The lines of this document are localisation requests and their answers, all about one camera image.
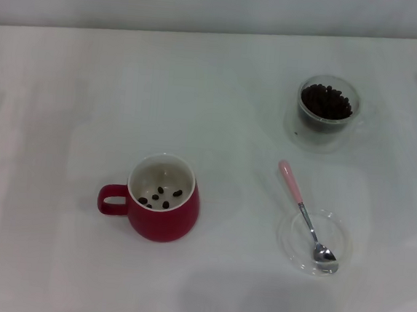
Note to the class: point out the small clear glass dish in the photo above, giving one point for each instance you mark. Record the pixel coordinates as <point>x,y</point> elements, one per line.
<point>293,247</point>

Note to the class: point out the coffee beans heap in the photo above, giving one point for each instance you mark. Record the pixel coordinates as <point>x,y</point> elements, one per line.
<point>326,100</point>

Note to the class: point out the clear glass cup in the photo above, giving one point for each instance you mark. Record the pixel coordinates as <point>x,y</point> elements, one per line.
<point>320,127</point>

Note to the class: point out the glass cup of coffee beans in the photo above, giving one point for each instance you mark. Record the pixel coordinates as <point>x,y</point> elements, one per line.
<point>304,142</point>

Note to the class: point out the red ceramic mug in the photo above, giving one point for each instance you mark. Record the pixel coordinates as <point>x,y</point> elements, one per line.
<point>166,225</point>

